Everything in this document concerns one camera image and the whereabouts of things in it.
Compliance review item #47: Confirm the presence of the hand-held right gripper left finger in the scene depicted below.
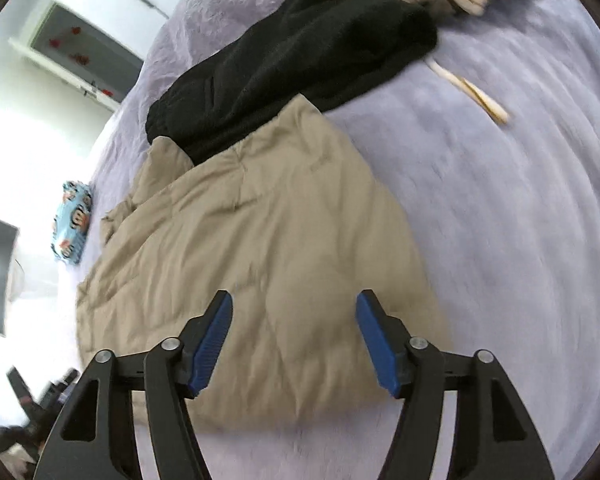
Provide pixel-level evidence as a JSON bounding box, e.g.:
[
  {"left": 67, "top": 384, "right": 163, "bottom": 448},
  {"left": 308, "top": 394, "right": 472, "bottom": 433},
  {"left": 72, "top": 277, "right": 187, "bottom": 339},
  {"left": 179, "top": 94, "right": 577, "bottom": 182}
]
[{"left": 32, "top": 290, "right": 234, "bottom": 480}]

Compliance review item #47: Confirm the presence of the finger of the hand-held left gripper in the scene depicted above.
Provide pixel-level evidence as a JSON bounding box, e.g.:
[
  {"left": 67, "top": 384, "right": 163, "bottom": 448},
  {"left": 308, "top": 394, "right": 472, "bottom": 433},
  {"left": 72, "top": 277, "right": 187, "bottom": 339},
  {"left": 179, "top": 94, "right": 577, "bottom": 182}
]
[
  {"left": 40, "top": 367, "right": 79, "bottom": 403},
  {"left": 6, "top": 366, "right": 37, "bottom": 411}
]

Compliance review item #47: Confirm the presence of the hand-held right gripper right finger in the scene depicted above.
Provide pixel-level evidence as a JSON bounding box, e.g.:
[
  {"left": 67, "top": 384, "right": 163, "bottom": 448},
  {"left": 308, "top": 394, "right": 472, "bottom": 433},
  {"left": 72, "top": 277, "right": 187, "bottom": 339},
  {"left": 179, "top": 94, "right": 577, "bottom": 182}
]
[{"left": 356, "top": 289, "right": 556, "bottom": 480}]

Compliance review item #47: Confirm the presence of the beige puffer jacket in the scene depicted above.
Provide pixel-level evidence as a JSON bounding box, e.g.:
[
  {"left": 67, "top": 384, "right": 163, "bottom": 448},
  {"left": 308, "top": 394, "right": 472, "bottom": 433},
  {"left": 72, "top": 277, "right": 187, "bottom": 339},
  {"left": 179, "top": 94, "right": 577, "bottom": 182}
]
[{"left": 75, "top": 96, "right": 453, "bottom": 433}]

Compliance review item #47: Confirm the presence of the blue cartoon print cloth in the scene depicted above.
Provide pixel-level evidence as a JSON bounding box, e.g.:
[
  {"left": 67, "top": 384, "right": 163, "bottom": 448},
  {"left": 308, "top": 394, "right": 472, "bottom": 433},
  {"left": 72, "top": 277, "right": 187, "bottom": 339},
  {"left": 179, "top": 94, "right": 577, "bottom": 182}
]
[{"left": 51, "top": 180, "right": 95, "bottom": 265}]

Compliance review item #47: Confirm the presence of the lilac plush blanket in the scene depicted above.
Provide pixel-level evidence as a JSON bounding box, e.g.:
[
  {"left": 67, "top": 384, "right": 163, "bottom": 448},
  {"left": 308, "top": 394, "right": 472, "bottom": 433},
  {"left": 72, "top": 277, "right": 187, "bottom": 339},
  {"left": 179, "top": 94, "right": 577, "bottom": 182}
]
[{"left": 77, "top": 0, "right": 600, "bottom": 480}]

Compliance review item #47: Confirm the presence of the striped beige fabric belt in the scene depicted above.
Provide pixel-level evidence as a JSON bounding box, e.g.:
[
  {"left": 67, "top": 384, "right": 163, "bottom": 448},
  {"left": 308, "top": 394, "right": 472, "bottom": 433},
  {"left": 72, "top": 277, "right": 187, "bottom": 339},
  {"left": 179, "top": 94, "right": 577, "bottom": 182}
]
[{"left": 427, "top": 57, "right": 510, "bottom": 125}]

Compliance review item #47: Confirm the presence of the black fleece garment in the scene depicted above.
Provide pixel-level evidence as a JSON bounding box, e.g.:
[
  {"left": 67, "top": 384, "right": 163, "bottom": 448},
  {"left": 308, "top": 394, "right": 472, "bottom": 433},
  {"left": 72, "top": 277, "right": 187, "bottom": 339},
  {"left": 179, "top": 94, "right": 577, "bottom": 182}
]
[{"left": 146, "top": 0, "right": 438, "bottom": 166}]

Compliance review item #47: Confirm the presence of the grey panel with red decals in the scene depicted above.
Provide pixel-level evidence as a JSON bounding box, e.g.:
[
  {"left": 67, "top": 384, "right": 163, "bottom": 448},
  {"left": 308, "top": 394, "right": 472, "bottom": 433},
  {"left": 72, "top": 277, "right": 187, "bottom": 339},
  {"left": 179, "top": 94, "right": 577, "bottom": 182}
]
[{"left": 10, "top": 0, "right": 146, "bottom": 111}]

